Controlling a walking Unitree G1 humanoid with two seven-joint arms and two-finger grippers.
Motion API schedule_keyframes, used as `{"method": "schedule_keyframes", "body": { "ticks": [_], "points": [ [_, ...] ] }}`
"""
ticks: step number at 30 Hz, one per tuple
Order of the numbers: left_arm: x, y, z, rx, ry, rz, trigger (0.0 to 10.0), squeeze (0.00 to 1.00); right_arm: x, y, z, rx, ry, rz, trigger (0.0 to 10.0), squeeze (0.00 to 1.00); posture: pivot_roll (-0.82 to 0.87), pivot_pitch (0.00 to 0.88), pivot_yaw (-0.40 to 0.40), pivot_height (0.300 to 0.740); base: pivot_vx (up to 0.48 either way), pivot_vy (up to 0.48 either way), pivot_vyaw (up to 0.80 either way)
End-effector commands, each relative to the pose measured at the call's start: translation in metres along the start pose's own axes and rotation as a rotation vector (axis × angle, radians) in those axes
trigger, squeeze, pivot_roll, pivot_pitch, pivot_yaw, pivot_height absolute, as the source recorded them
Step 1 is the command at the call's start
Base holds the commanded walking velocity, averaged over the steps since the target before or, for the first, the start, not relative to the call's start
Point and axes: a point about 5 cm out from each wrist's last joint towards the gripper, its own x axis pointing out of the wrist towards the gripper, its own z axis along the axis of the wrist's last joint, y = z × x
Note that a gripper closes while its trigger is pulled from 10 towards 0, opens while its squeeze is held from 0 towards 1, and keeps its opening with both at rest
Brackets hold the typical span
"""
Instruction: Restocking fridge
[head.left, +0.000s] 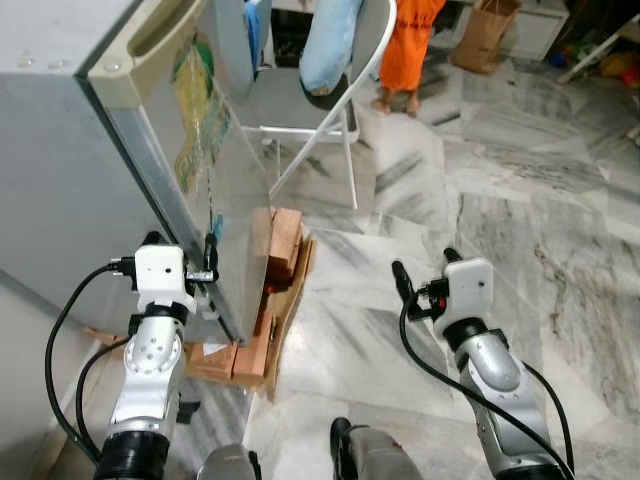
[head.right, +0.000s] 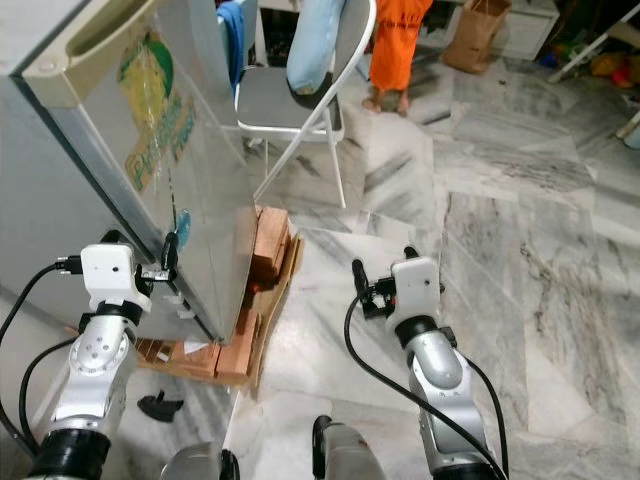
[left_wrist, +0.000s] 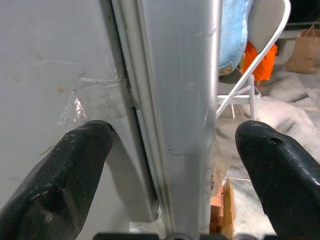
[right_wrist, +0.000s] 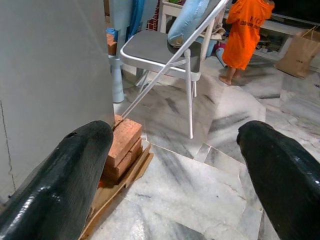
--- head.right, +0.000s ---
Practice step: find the grey robot right leg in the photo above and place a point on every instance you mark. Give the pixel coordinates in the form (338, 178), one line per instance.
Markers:
(350, 452)

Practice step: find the small black floor object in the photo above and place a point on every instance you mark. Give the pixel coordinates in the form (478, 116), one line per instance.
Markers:
(160, 405)

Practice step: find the brown paper bag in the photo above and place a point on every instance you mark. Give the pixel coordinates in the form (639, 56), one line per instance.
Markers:
(475, 35)

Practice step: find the white low cabinet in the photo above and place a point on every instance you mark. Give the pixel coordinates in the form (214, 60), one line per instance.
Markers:
(530, 30)

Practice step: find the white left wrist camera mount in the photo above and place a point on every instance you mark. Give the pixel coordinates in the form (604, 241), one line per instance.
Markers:
(108, 272)

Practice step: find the silver fridge door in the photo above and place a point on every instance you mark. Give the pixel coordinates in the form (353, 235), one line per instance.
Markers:
(220, 200)

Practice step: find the person in orange dress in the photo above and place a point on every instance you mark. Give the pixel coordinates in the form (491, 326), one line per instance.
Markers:
(400, 45)

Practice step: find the yellow green door sticker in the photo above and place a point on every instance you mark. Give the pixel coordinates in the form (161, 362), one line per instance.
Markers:
(150, 90)

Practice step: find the grey robot leg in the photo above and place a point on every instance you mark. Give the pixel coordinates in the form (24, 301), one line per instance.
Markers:
(195, 466)
(350, 452)

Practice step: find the grey robot left leg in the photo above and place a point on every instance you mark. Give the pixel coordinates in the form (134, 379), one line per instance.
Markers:
(195, 466)

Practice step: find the small blue fridge magnet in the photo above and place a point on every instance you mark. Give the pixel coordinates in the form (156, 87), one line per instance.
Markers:
(183, 230)

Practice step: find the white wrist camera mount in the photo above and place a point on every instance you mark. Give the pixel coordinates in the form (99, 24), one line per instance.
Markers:
(418, 285)
(108, 272)

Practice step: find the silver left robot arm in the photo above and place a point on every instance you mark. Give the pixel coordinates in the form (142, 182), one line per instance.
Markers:
(95, 370)

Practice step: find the white folding chair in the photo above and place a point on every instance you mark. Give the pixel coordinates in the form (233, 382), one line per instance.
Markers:
(275, 105)

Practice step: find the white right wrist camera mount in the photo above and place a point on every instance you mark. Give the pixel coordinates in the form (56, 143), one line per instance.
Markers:
(418, 285)

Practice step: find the blue cloth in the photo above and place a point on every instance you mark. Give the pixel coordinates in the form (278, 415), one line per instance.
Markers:
(232, 30)

